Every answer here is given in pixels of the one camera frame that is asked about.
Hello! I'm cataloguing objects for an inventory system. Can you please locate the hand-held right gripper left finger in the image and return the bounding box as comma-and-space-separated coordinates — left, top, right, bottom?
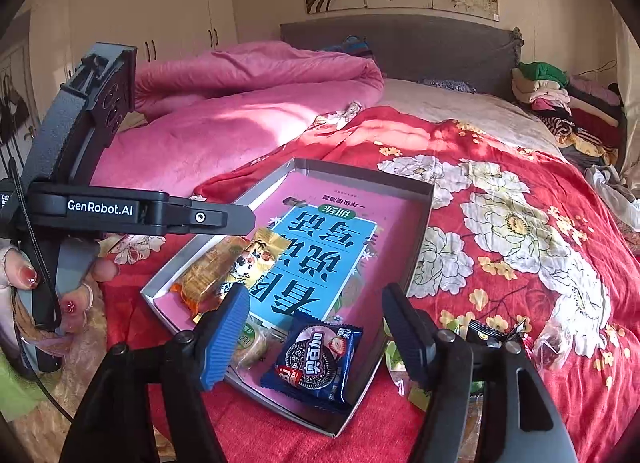
59, 284, 252, 463

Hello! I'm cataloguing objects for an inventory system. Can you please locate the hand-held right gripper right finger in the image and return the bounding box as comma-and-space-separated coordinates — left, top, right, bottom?
381, 283, 581, 463

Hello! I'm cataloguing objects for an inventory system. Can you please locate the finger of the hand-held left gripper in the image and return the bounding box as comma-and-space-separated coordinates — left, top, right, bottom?
167, 194, 257, 237

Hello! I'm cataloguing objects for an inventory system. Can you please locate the round pastry with green label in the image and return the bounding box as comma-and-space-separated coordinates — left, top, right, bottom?
229, 320, 283, 371

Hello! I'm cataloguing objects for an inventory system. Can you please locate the green snack packet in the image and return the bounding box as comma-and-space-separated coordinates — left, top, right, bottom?
406, 382, 441, 411
383, 323, 418, 396

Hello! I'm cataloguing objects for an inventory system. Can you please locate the yellow cartoon snack packet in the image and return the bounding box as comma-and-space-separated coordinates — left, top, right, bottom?
212, 227, 292, 296

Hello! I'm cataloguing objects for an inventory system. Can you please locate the orange cracker packet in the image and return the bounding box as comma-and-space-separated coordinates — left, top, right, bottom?
171, 235, 251, 316

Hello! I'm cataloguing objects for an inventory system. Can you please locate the brown chocolate bar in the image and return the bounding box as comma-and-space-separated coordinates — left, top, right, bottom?
466, 319, 532, 346

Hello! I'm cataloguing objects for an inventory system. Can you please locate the blue cookie packet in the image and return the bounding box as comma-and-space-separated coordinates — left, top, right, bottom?
260, 310, 364, 412

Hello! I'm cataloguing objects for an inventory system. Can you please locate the grey shallow cardboard box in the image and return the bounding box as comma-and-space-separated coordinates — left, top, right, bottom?
141, 158, 435, 439

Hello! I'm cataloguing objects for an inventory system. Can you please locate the clear reddish candy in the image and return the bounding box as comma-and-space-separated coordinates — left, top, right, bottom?
531, 315, 578, 376

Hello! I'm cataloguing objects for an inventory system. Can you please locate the person's left hand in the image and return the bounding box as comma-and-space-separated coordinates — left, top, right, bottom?
0, 247, 121, 344

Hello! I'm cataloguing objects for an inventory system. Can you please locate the dark patterned panel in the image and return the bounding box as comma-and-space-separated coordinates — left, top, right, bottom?
0, 43, 41, 164

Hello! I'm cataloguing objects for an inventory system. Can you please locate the pink and blue workbook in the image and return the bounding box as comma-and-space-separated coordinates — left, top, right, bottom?
150, 168, 421, 424

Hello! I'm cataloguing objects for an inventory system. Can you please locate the pink fleece blanket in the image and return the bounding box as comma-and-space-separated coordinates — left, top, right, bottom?
92, 40, 386, 194

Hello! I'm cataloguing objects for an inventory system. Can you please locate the red floral quilt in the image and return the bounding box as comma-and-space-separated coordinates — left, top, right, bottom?
97, 105, 640, 463

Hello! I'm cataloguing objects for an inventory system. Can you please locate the beige plush blanket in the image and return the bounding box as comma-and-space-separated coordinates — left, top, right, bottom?
50, 283, 176, 463

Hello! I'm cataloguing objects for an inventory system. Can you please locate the white wardrobe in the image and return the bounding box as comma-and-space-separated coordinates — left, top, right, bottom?
27, 0, 238, 74

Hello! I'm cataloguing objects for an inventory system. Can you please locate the green cloth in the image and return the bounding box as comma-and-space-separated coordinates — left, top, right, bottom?
0, 360, 46, 419

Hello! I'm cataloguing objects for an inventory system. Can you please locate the beige bed sheet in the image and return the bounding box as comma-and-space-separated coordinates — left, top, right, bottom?
377, 78, 566, 158

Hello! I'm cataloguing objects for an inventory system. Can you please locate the grey patterned cloth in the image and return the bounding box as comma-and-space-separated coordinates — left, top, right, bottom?
419, 77, 478, 94

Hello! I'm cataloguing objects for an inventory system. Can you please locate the grey upholstered headboard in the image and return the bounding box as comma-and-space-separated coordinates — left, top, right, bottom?
280, 13, 523, 94

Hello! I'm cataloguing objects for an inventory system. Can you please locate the pile of folded clothes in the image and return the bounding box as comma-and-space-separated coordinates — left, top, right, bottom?
511, 60, 632, 168

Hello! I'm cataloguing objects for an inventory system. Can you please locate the white curtain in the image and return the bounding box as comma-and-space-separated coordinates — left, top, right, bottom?
612, 13, 640, 114

